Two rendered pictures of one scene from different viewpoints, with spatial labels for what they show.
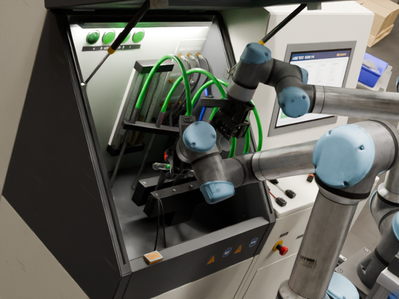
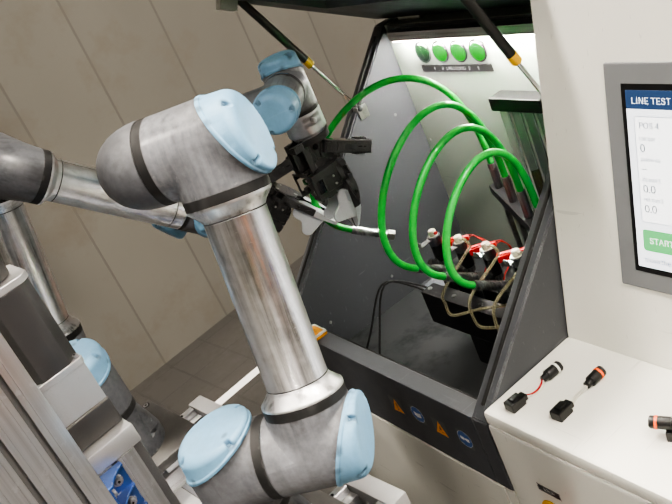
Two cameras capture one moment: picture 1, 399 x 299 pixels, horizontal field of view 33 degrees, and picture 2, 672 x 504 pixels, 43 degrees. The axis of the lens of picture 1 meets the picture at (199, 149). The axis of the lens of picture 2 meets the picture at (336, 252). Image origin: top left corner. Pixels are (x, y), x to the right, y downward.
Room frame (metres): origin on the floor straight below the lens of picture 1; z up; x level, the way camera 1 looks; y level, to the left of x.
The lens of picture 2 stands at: (2.48, -1.40, 1.89)
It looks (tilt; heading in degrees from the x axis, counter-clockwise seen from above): 25 degrees down; 120
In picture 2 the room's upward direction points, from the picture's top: 24 degrees counter-clockwise
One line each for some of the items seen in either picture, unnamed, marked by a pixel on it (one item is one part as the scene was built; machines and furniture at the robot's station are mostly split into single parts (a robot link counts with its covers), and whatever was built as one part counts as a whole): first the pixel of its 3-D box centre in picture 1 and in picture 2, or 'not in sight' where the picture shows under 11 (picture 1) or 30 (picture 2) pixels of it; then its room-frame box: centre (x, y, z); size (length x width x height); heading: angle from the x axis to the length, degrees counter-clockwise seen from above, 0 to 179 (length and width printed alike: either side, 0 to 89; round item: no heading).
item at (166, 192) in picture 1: (177, 197); (502, 324); (1.96, 0.01, 0.91); 0.34 x 0.10 x 0.15; 145
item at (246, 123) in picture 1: (233, 115); (318, 163); (1.75, -0.05, 1.37); 0.09 x 0.08 x 0.12; 55
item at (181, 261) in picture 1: (195, 259); (388, 390); (1.72, -0.12, 0.87); 0.62 x 0.04 x 0.16; 145
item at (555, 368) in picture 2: (272, 193); (534, 386); (2.08, -0.30, 0.99); 0.12 x 0.02 x 0.02; 52
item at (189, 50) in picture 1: (181, 80); not in sight; (2.21, 0.15, 1.20); 0.13 x 0.03 x 0.31; 145
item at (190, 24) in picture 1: (150, 23); (472, 30); (2.01, 0.29, 1.43); 0.54 x 0.03 x 0.02; 145
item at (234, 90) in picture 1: (241, 89); (305, 123); (1.76, -0.05, 1.45); 0.08 x 0.08 x 0.05
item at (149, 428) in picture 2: not in sight; (116, 430); (1.32, -0.42, 1.09); 0.15 x 0.15 x 0.10
